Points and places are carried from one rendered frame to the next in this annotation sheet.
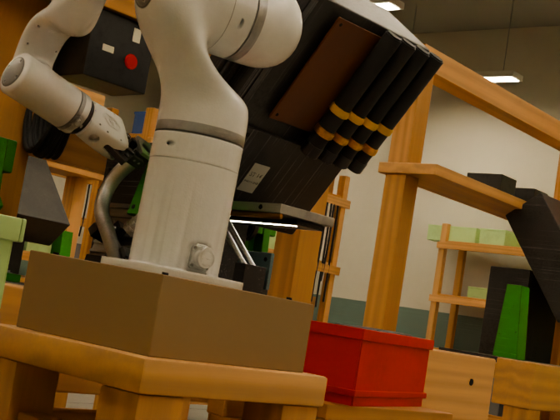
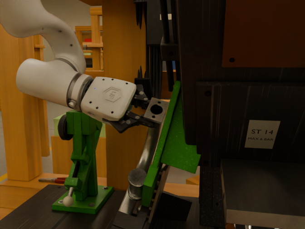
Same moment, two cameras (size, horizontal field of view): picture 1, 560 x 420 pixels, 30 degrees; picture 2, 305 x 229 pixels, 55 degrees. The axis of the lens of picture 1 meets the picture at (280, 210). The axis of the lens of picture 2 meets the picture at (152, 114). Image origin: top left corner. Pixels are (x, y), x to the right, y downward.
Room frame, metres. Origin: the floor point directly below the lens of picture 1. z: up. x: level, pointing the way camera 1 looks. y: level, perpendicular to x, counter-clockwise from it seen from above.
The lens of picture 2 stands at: (1.74, -0.22, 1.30)
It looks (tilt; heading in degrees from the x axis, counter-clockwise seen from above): 10 degrees down; 57
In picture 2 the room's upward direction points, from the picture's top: straight up
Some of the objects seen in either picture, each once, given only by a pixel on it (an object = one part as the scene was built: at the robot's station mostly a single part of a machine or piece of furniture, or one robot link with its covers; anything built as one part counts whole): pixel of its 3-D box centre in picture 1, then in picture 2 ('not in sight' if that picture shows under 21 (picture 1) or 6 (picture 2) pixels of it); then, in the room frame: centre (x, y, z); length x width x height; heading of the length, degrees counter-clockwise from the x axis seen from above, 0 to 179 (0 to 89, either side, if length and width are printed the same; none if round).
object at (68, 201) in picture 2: not in sight; (70, 193); (1.95, 0.50, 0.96); 0.06 x 0.03 x 0.06; 46
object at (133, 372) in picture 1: (156, 364); not in sight; (1.38, 0.13, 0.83); 0.32 x 0.32 x 0.04; 47
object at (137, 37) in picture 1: (104, 52); (181, 17); (2.26, 0.44, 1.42); 0.17 x 0.12 x 0.15; 136
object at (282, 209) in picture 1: (238, 213); (265, 168); (2.18, 0.08, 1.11); 0.39 x 0.16 x 0.03; 46
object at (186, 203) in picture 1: (185, 208); not in sight; (1.38, 0.12, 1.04); 0.19 x 0.19 x 0.18
